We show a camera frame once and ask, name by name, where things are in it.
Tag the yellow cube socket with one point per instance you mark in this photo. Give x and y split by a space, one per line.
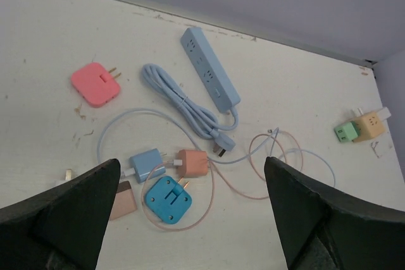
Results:
370 125

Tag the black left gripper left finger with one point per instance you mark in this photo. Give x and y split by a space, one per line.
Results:
63 227

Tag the salmon pink charger plug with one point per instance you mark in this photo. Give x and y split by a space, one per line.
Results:
191 163

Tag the green charger plug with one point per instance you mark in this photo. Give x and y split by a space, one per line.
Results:
347 131

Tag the light blue power strip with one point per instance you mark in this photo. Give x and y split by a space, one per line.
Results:
209 69

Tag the pink adapter plug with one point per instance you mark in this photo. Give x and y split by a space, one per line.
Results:
96 84

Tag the light blue charger plug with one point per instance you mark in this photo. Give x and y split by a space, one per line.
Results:
143 163

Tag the blue cube socket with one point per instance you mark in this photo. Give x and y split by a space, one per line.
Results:
168 200

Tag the white USB charger plug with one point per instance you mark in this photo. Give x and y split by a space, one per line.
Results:
69 176

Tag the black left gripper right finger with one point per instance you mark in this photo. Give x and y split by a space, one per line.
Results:
321 227

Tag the brown pink USB charger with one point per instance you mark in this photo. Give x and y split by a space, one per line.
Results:
124 202

